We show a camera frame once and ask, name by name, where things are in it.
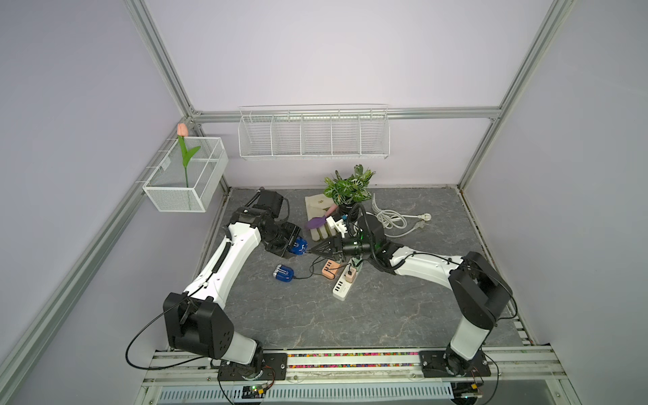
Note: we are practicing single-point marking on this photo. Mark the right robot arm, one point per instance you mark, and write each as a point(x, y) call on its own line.
point(479, 290)

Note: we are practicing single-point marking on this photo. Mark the purple pink garden trowel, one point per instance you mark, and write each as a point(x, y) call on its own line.
point(318, 222)

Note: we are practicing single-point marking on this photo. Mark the artificial pink tulip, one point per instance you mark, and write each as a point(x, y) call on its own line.
point(186, 153)

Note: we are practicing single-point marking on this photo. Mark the green charger cube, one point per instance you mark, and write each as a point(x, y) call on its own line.
point(356, 263)

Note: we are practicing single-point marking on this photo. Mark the potted green plant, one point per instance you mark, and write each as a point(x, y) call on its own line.
point(347, 192)

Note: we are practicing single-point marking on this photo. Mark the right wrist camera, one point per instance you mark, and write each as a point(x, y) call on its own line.
point(338, 225)

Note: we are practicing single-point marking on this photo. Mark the white wire wall shelf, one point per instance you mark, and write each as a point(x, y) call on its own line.
point(333, 131)

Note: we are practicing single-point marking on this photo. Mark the blue electric shaver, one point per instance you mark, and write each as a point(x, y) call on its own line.
point(299, 247)
point(284, 274)

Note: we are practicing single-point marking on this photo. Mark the black USB cable spare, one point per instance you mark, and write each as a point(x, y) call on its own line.
point(311, 269)

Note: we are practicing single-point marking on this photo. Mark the orange power strip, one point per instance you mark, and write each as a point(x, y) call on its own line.
point(330, 269)

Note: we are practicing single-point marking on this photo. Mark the white power strip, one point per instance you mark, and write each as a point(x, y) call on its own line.
point(341, 288)

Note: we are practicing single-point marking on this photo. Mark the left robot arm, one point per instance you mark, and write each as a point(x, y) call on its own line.
point(195, 320)

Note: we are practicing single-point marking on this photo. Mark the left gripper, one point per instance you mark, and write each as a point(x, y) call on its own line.
point(294, 231)

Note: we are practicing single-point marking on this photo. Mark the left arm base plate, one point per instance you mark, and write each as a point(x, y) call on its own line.
point(271, 366)

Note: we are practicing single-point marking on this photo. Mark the white mesh wall basket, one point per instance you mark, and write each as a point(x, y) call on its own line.
point(165, 186)

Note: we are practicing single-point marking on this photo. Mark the pink charger cube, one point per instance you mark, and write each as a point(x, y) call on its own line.
point(350, 275)

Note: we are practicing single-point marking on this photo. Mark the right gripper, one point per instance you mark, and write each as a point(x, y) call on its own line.
point(334, 248)

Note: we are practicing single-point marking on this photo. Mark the white gardening glove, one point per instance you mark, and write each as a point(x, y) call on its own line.
point(317, 206)

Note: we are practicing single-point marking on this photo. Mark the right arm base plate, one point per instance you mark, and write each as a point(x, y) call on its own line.
point(439, 363)

